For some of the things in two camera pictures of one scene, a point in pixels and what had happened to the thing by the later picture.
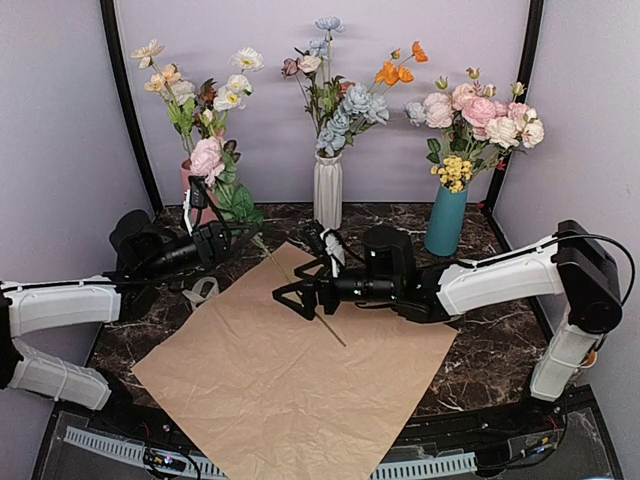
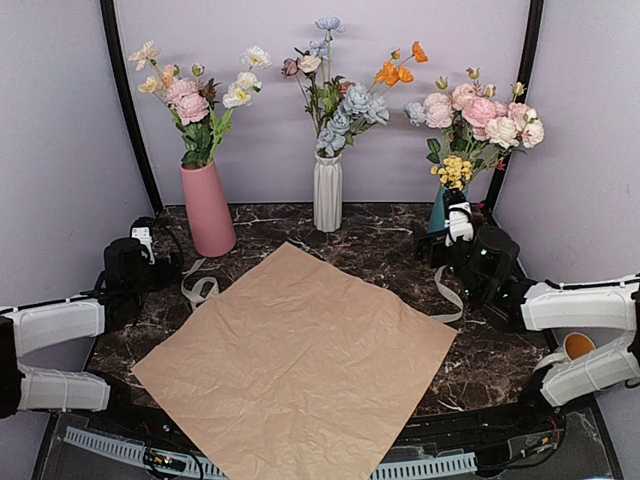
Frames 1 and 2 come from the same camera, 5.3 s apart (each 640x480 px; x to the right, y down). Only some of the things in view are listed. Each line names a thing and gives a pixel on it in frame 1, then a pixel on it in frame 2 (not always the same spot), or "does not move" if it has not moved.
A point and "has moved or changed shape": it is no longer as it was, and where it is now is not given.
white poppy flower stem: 231,95 has moved or changed shape
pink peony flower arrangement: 477,129 does not move
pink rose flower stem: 234,201 -> 192,108
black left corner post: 114,44 does not move
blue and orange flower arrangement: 340,111 does not move
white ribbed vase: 328,190 does not move
